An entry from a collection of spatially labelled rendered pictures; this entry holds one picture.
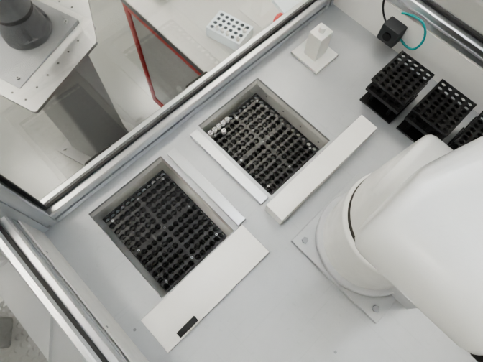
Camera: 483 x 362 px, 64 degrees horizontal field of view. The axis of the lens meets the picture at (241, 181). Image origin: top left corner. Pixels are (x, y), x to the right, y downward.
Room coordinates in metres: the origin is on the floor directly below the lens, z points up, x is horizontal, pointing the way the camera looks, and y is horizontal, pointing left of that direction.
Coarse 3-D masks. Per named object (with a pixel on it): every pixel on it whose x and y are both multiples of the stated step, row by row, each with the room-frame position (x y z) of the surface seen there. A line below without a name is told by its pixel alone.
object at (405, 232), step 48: (432, 144) 0.25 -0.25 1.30; (480, 144) 0.15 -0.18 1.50; (384, 192) 0.19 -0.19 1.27; (432, 192) 0.10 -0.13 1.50; (480, 192) 0.10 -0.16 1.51; (336, 240) 0.17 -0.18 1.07; (384, 240) 0.07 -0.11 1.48; (432, 240) 0.07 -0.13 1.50; (480, 240) 0.07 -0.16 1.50; (384, 288) 0.10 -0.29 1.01; (432, 288) 0.04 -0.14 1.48; (480, 288) 0.04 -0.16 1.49; (480, 336) 0.01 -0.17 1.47
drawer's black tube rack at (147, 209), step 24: (168, 192) 0.28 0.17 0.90; (120, 216) 0.21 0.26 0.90; (144, 216) 0.22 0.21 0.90; (168, 216) 0.23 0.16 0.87; (192, 216) 0.23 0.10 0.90; (144, 240) 0.17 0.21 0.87; (168, 240) 0.18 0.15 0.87; (192, 240) 0.18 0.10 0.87; (216, 240) 0.19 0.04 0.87; (144, 264) 0.12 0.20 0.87; (168, 264) 0.12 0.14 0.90; (192, 264) 0.13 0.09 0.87; (168, 288) 0.07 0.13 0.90
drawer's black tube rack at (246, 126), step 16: (256, 112) 0.52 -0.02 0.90; (272, 112) 0.53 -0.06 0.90; (224, 128) 0.47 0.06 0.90; (240, 128) 0.49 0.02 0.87; (256, 128) 0.47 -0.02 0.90; (272, 128) 0.48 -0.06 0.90; (288, 128) 0.48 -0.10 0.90; (224, 144) 0.42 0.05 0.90; (240, 144) 0.42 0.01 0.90; (256, 144) 0.43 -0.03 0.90; (272, 144) 0.43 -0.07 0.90; (288, 144) 0.44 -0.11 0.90; (304, 144) 0.44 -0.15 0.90; (240, 160) 0.38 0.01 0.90; (256, 160) 0.39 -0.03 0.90; (272, 160) 0.39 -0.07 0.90; (288, 160) 0.41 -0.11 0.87; (304, 160) 0.42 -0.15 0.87; (256, 176) 0.35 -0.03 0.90; (272, 176) 0.35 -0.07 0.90; (288, 176) 0.35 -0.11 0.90; (272, 192) 0.31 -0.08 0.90
